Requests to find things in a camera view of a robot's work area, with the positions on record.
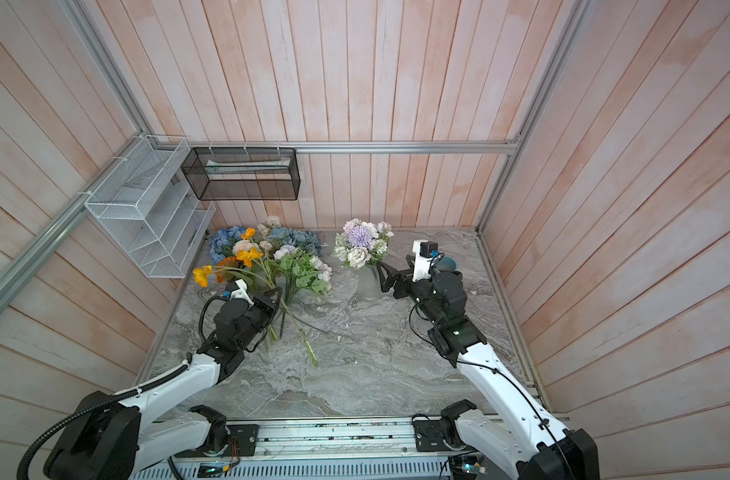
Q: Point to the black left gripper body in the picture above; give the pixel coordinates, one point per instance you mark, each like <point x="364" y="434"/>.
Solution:
<point x="262" y="312"/>

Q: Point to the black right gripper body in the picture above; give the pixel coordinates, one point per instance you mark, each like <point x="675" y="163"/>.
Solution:
<point x="421" y="294"/>

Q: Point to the purple white flower bouquet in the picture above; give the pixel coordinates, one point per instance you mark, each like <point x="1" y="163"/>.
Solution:
<point x="362" y="243"/>

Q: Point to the orange gerbera flower stem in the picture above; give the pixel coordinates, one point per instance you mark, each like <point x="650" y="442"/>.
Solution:
<point x="227" y="269"/>

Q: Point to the yellow orange poppy stem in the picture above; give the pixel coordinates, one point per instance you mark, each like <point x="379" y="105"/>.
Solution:
<point x="236" y="255"/>

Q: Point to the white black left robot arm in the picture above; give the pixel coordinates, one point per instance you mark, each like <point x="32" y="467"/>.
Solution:
<point x="161" y="390"/>

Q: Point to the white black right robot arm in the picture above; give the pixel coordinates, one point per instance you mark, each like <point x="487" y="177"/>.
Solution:
<point x="497" y="384"/>

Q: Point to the clear ribbed glass vase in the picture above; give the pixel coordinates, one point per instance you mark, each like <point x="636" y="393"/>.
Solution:
<point x="369" y="284"/>

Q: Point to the teal cylindrical vase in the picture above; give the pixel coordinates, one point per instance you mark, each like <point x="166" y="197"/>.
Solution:
<point x="447" y="264"/>

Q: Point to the pink white green bouquet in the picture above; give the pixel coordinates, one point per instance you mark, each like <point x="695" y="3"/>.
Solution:
<point x="295" y="271"/>

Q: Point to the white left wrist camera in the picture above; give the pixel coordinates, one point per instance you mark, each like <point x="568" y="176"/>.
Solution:
<point x="238" y="289"/>

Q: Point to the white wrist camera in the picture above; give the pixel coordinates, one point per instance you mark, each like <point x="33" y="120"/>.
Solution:
<point x="238" y="289"/>
<point x="425" y="251"/>

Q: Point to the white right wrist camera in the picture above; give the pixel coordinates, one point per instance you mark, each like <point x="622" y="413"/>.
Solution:
<point x="425" y="251"/>

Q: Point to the aluminium frame rail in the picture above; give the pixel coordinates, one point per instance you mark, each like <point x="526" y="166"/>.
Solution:
<point x="372" y="147"/>

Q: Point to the black wire mesh basket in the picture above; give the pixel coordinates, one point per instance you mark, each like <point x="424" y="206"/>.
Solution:
<point x="243" y="173"/>

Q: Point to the white wire mesh shelf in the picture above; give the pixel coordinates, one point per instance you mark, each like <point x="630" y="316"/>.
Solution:
<point x="149" y="208"/>

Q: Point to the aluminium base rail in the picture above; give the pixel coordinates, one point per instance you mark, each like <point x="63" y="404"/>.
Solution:
<point x="340" y="437"/>

